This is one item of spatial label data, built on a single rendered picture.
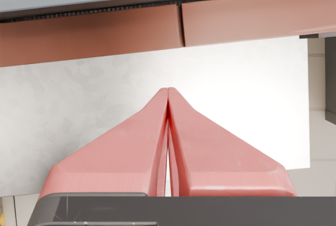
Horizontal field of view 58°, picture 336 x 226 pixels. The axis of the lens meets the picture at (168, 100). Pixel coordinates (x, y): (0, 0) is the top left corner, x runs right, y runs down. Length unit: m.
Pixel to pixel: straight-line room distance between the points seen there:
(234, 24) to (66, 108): 0.28
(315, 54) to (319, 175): 0.47
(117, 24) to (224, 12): 0.10
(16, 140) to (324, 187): 1.16
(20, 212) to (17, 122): 0.60
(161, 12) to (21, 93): 0.27
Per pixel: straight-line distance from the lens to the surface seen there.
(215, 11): 0.29
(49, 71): 0.47
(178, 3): 0.57
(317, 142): 1.30
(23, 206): 1.06
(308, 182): 1.35
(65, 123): 0.47
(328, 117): 1.26
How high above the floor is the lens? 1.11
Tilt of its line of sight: 80 degrees down
